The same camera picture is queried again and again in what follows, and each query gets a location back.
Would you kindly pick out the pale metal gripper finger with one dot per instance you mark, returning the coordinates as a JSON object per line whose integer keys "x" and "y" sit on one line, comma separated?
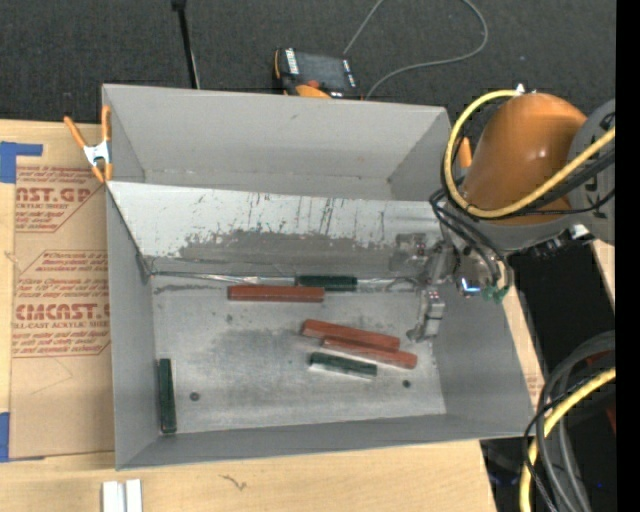
{"x": 434, "y": 310}
{"x": 412, "y": 255}

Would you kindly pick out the grey metal bin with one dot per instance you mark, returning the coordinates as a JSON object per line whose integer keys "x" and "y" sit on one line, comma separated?
{"x": 280, "y": 400}

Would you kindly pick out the brown cardboard board red print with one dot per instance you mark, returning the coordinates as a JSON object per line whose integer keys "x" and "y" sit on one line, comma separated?
{"x": 60, "y": 280}

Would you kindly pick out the dark green flat block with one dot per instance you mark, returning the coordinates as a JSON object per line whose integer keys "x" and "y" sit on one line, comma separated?
{"x": 342, "y": 364}
{"x": 167, "y": 395}
{"x": 327, "y": 282}

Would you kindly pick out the red-brown flat block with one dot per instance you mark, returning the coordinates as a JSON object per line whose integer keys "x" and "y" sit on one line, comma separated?
{"x": 350, "y": 333}
{"x": 380, "y": 354}
{"x": 275, "y": 293}

